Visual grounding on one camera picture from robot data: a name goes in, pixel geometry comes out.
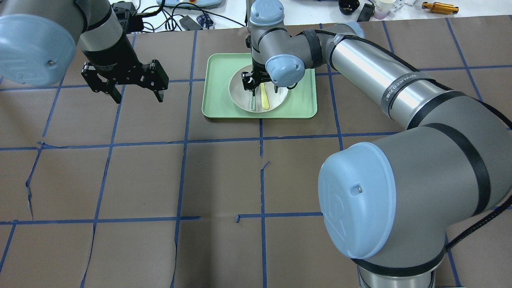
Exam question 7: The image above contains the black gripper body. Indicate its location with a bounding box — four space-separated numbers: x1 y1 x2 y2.
241 64 272 91
82 36 169 94

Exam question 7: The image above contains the white round plate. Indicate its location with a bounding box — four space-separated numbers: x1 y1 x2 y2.
229 65 288 113

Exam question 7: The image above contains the yellow plastic fork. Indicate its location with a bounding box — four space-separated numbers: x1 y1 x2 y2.
260 83 270 111

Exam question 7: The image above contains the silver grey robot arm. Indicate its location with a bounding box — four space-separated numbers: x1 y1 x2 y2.
0 0 169 104
242 0 511 288

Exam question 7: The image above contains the pale green spoon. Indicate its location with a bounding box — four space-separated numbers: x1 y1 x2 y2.
249 90 256 112

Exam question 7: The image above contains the light green tray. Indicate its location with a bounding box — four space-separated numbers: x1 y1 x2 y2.
202 53 318 118

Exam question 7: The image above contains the blue teach pendant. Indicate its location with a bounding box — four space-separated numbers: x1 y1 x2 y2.
164 0 223 9

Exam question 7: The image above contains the black small bowl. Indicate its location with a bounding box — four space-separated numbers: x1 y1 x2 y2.
338 0 360 15

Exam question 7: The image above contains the white paper cup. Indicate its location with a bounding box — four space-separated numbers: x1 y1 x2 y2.
372 0 396 20

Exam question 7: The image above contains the gold metal cylinder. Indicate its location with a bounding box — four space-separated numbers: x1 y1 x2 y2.
421 2 459 15

